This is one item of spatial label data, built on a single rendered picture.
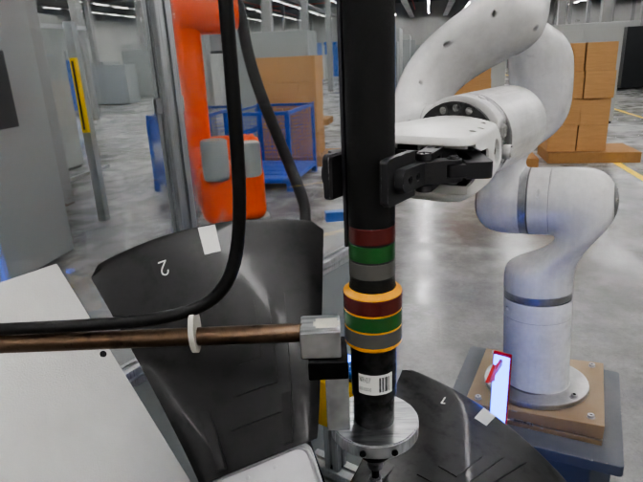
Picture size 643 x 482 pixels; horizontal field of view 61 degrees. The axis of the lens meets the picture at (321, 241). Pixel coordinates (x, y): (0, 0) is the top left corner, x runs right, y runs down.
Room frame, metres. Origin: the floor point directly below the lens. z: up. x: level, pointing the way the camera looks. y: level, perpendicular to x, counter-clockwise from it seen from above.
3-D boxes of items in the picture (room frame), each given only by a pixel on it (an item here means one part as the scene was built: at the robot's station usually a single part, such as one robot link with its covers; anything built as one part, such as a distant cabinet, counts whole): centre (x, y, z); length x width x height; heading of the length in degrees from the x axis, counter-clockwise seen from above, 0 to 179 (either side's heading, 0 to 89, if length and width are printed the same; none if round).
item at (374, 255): (0.37, -0.04, 1.45); 0.03 x 0.03 x 0.01
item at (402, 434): (0.37, -0.03, 1.35); 0.09 x 0.07 x 0.10; 89
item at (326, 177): (0.40, -0.02, 1.51); 0.07 x 0.03 x 0.03; 144
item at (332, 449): (0.84, -0.01, 0.92); 0.03 x 0.03 x 0.12; 54
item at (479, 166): (0.41, -0.11, 1.51); 0.08 x 0.06 x 0.01; 24
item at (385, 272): (0.37, -0.04, 1.44); 0.03 x 0.03 x 0.01
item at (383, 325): (0.37, -0.04, 1.40); 0.04 x 0.04 x 0.01
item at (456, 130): (0.46, -0.10, 1.51); 0.11 x 0.10 x 0.07; 144
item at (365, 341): (0.37, -0.04, 1.39); 0.04 x 0.04 x 0.01
